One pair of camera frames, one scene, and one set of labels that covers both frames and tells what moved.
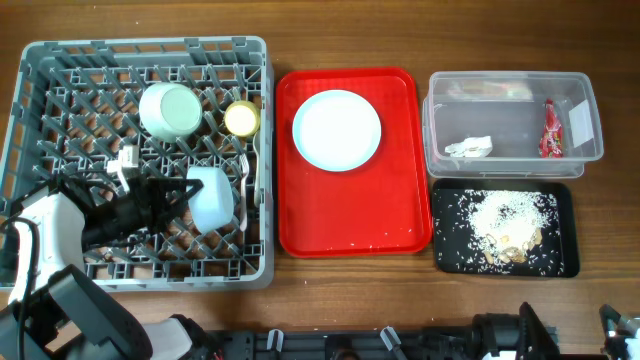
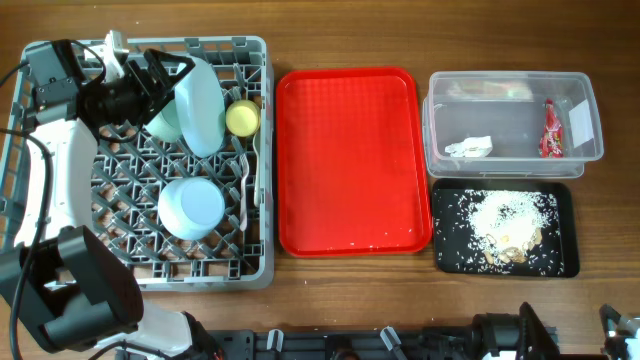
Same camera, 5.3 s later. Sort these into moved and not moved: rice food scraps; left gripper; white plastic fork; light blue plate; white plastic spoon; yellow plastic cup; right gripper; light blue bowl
Moved: light blue plate; light blue bowl; left gripper
Not moved: white plastic fork; rice food scraps; right gripper; white plastic spoon; yellow plastic cup
